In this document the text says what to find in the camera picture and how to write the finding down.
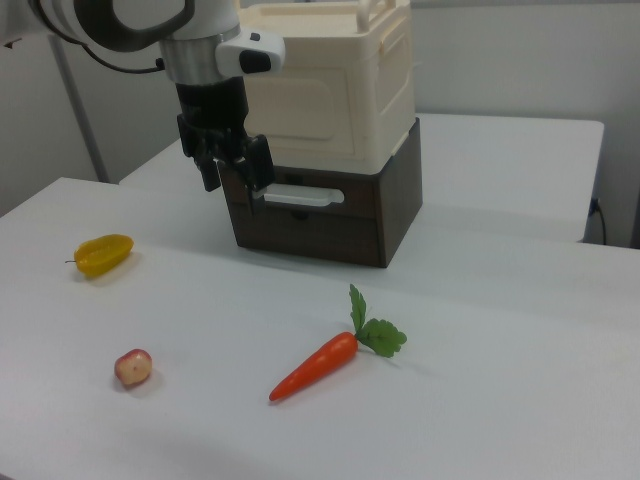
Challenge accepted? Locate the yellow toy starfruit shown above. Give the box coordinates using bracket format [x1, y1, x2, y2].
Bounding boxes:
[64, 233, 136, 280]

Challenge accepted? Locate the cream plastic cabinet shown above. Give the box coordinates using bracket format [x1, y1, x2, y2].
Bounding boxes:
[234, 0, 418, 177]

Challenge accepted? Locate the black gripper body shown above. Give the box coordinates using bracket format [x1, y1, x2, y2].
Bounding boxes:
[174, 77, 254, 164]

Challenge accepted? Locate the cream cabinet door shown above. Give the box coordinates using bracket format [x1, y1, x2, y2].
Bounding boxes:
[243, 64, 374, 157]

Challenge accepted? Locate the white drawer handle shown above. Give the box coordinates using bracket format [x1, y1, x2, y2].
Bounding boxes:
[254, 181, 347, 208]

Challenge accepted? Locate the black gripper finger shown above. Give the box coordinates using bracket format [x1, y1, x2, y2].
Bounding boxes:
[233, 133, 276, 217]
[195, 153, 222, 193]

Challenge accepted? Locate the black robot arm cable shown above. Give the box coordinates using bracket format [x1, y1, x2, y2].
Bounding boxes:
[28, 0, 167, 74]

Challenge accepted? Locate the black wall power cable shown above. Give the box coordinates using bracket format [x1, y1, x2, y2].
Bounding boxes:
[589, 197, 609, 246]

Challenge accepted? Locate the orange toy carrot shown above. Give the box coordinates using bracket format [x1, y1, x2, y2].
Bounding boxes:
[268, 283, 409, 403]

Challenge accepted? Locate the dark brown wooden drawer box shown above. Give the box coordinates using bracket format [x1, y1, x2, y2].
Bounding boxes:
[219, 116, 425, 270]

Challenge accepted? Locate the grey metal pole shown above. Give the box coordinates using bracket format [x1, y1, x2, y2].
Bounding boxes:
[48, 34, 111, 184]

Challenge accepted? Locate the red toy apple slice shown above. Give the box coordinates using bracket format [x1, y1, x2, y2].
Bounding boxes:
[113, 348, 153, 390]

